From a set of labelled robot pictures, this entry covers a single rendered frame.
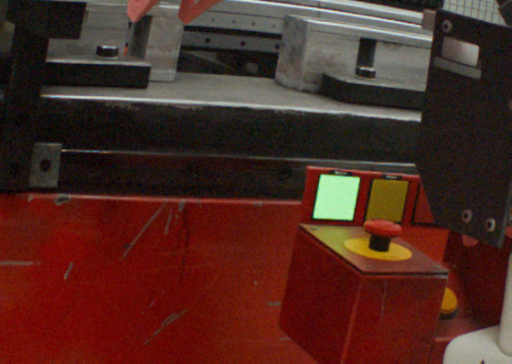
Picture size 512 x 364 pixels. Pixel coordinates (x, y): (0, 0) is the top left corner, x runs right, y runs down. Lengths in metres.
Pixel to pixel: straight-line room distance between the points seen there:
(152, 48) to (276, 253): 0.28
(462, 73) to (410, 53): 0.76
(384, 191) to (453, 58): 0.44
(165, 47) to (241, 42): 0.37
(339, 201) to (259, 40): 0.57
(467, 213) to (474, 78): 0.10
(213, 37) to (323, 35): 0.27
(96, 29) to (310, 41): 0.30
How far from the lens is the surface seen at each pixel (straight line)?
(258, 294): 1.39
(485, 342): 0.87
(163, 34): 1.38
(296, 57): 1.50
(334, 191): 1.22
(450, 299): 1.24
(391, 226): 1.15
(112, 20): 1.35
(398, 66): 1.58
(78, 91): 1.25
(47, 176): 1.23
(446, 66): 0.84
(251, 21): 1.74
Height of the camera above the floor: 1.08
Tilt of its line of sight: 12 degrees down
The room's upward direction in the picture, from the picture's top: 9 degrees clockwise
